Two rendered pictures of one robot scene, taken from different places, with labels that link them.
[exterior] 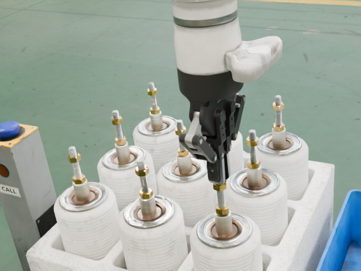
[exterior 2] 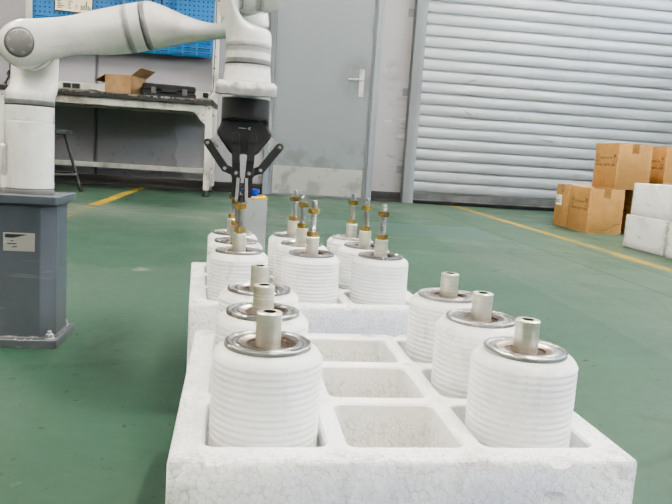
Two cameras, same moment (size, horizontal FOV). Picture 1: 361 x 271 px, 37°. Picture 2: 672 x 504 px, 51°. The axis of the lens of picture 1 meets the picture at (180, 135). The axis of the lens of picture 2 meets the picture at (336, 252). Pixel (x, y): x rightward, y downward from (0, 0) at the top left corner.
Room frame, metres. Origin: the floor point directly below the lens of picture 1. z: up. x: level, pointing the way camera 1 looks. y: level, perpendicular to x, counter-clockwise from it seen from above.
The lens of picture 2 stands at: (-0.06, -0.98, 0.42)
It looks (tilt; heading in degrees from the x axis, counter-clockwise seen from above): 8 degrees down; 48
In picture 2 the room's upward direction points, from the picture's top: 4 degrees clockwise
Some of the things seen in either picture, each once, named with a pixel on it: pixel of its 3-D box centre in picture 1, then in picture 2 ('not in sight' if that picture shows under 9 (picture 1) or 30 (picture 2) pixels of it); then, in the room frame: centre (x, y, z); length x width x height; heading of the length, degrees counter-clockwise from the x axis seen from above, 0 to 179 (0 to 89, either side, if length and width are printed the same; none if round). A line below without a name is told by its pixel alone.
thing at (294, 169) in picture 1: (280, 189); (376, 309); (0.78, -0.16, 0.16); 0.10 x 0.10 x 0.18
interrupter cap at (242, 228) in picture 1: (224, 229); (238, 251); (0.57, -0.04, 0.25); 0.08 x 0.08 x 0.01
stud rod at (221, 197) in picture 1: (221, 197); (240, 218); (0.57, -0.04, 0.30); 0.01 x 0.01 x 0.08
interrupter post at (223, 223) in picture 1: (223, 222); (239, 243); (0.57, -0.04, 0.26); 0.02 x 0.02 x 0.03
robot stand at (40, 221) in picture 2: not in sight; (29, 266); (0.41, 0.48, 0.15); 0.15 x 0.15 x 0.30; 55
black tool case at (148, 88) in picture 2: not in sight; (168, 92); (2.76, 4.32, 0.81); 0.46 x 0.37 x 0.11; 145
